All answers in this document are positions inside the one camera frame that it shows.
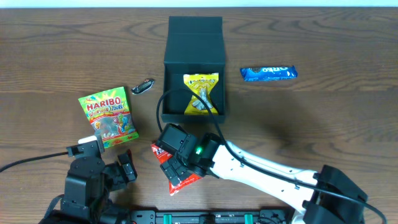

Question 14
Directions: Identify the red candy bag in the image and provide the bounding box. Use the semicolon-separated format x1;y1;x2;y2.
151;144;201;196

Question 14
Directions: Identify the Haribo gummy bag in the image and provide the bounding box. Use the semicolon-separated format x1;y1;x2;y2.
78;86;139;148

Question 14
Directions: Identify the yellow candy bag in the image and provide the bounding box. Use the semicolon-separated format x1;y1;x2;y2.
183;73;219;115

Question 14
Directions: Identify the blue Oreo pack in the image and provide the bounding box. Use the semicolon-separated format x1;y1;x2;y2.
240;66;298;82

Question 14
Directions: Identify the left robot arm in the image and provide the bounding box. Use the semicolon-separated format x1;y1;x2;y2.
40;149;137;224

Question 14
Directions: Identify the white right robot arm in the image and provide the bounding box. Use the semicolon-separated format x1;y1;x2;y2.
155;134;368;223

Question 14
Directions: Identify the black chocolate bar wrapper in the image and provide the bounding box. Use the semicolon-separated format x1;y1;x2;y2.
131;78;155;95

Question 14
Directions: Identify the black gift box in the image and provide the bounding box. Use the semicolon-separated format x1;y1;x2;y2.
161;16;226;123

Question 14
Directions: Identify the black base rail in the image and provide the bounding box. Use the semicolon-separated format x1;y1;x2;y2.
130;208;293;224

